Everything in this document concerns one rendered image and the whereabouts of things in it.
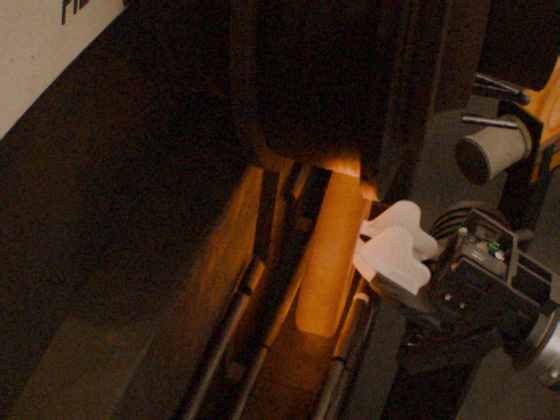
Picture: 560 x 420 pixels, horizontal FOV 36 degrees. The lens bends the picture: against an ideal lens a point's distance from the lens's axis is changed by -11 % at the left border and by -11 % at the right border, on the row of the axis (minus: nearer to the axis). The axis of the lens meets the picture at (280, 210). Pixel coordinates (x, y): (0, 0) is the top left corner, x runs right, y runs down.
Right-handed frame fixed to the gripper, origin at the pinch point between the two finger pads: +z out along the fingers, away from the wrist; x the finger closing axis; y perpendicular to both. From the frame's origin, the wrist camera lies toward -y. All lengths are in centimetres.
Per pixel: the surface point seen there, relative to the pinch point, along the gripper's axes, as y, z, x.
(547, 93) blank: 5.6, -17.2, -36.5
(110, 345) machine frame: 9.3, 11.7, 29.2
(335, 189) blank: 5.7, 3.0, 2.2
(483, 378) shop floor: -63, -49, -58
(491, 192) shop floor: -65, -42, -117
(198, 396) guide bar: -0.8, 5.0, 21.8
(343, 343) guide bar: -2.2, -3.8, 8.8
